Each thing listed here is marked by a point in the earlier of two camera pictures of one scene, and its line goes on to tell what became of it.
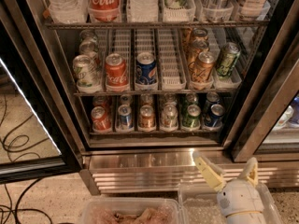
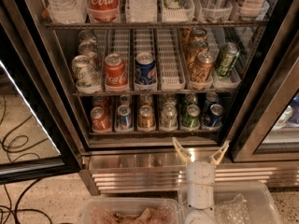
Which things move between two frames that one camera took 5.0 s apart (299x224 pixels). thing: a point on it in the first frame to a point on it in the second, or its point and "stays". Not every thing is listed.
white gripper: [240, 198] to [200, 173]
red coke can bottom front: [101, 120] stays
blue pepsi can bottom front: [217, 112] stays
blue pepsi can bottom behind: [212, 98] stays
